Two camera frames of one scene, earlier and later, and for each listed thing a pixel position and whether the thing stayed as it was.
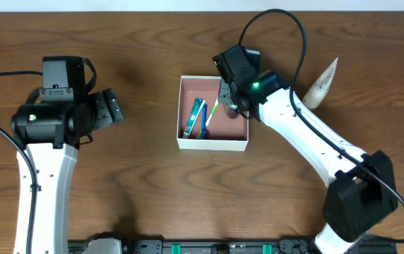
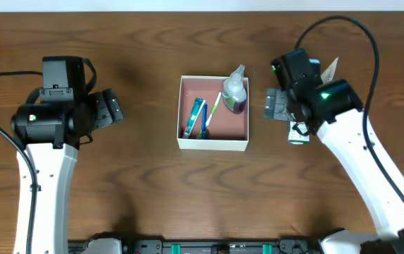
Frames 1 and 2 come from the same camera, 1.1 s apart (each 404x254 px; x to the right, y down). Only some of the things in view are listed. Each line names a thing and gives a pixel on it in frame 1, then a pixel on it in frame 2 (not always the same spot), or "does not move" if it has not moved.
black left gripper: (104, 110) does not move
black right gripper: (224, 94) to (277, 104)
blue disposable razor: (204, 120) does not move
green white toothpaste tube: (198, 106) does not move
